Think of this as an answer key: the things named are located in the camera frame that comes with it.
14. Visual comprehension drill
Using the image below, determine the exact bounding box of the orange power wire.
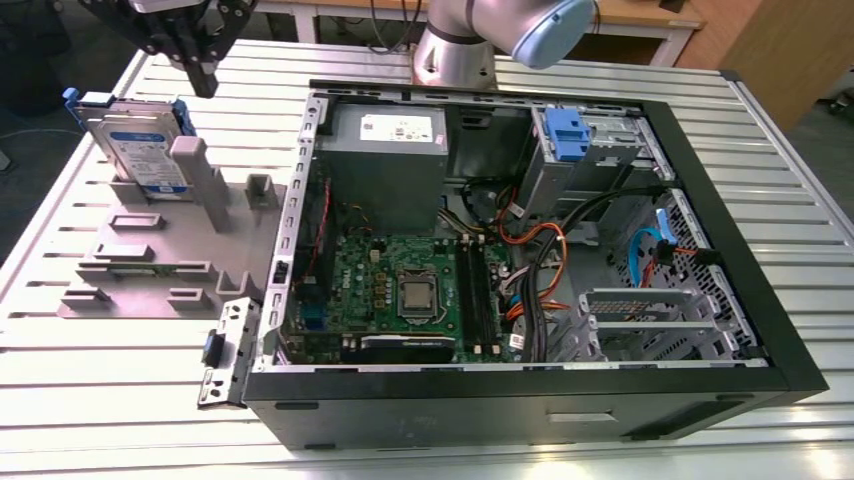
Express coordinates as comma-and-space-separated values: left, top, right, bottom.
656, 241, 728, 267

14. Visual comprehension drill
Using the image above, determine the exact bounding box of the blue data wire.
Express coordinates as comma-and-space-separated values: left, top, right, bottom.
629, 206, 672, 290

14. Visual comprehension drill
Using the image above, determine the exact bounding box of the metal disk bay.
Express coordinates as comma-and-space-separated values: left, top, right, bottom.
577, 287, 766, 361

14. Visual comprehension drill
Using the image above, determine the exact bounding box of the black open PC case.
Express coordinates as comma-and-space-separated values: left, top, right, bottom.
241, 77, 830, 450

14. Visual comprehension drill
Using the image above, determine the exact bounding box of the thick black cable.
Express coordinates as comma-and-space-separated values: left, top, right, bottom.
560, 184, 670, 226

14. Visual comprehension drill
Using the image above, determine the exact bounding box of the wooden cabinet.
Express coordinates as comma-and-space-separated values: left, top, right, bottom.
673, 0, 854, 134

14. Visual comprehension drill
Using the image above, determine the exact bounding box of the green motherboard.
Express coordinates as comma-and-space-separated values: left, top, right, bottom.
286, 232, 529, 364

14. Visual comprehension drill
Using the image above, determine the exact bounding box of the black RAM slot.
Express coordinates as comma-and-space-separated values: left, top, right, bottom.
471, 234, 503, 356
455, 234, 483, 357

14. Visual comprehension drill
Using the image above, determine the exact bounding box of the black chair caster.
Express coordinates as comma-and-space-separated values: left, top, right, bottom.
817, 92, 854, 114

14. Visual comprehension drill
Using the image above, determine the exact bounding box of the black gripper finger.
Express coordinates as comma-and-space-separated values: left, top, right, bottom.
191, 0, 261, 99
78, 0, 203, 97

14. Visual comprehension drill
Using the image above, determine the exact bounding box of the metal optical drive cage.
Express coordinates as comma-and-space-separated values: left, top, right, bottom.
519, 104, 673, 216

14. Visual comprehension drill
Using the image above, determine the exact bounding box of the silver CPU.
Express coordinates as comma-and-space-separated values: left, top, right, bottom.
398, 279, 443, 309

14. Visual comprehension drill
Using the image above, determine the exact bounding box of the orange wire loop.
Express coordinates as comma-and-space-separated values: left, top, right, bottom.
498, 222, 570, 281

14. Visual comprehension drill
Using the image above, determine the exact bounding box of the wooden desk white frame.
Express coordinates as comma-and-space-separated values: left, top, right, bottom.
266, 0, 708, 69

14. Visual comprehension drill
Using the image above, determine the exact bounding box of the CPU socket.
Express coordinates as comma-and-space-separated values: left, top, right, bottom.
391, 267, 450, 329

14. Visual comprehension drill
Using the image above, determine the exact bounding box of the blue drive latch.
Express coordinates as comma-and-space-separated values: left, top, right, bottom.
543, 107, 594, 162

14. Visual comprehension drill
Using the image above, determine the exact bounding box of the hard disk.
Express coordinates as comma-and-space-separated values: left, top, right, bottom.
62, 87, 197, 204

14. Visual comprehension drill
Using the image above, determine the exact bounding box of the grey parts rack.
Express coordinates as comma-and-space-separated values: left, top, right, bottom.
56, 137, 293, 321

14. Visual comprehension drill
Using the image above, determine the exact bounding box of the metal card retainer bracket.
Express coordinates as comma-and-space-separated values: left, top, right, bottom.
197, 295, 263, 411

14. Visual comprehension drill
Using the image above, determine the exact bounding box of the black cable bundle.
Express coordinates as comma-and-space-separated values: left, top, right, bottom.
518, 229, 569, 362

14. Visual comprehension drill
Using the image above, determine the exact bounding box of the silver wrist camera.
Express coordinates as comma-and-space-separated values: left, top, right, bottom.
130, 0, 202, 15

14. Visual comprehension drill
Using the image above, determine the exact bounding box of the black graphics card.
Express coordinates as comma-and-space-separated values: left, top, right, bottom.
339, 332, 459, 365

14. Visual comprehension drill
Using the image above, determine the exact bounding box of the green RAM stick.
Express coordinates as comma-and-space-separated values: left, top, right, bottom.
108, 266, 183, 278

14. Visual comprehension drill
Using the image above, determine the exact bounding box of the grey power supply unit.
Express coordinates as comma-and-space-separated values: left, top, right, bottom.
313, 102, 450, 236

